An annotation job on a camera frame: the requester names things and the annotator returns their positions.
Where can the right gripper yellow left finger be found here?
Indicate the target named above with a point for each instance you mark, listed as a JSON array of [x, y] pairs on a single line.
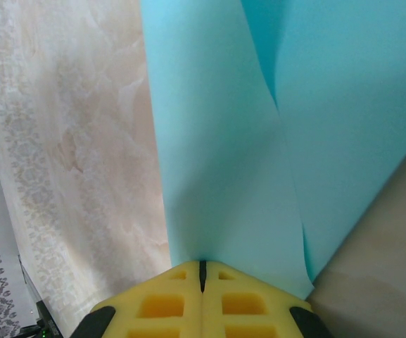
[[160, 306]]

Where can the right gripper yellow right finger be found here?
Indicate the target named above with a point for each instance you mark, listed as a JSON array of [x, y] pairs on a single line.
[[245, 306]]

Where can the aluminium table side rail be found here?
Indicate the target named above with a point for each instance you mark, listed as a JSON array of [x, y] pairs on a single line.
[[26, 274]]

